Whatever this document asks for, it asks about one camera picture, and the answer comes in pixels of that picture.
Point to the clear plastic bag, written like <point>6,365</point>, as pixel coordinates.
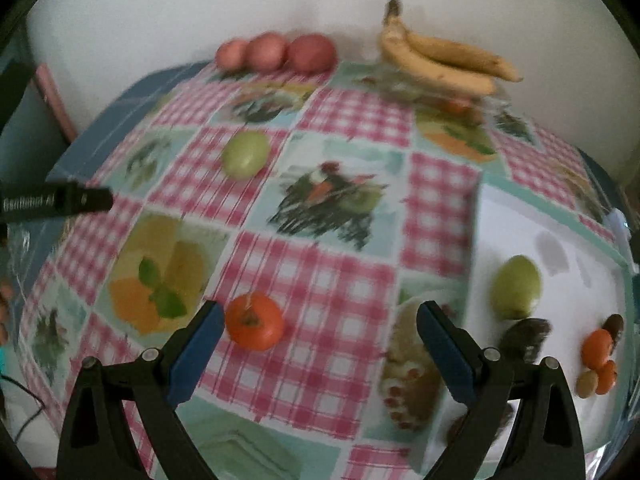
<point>35,255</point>

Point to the small red apple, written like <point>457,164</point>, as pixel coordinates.
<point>231,54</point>

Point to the bunch of yellow bananas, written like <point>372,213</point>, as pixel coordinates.
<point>435,72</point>

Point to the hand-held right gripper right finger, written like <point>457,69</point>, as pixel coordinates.
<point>445,355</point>

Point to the orange tangerine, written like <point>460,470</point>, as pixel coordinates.
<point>252,322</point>
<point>608,376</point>
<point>596,349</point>

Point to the tan kiwi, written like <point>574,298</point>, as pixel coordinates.
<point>586,383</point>

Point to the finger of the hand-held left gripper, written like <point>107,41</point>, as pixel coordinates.
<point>92,199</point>

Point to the pink board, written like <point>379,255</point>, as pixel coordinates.
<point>52,100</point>

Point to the pink checked printed tablecloth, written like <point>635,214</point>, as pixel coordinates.
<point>325,280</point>

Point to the white tray with teal rim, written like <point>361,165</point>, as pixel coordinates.
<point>565,280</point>

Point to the large green guava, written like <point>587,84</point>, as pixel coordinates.
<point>515,287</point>

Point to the medium red apple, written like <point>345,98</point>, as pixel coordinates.
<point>266,51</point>

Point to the clear plastic container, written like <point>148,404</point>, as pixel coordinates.
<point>400,87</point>

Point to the large red apple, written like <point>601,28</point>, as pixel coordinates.
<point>311,53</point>

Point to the dark brown avocado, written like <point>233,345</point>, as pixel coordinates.
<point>615,324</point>
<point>525,332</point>

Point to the small green guava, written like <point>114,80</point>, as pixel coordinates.
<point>245,155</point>

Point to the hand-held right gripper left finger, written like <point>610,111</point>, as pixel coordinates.
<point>197,350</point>

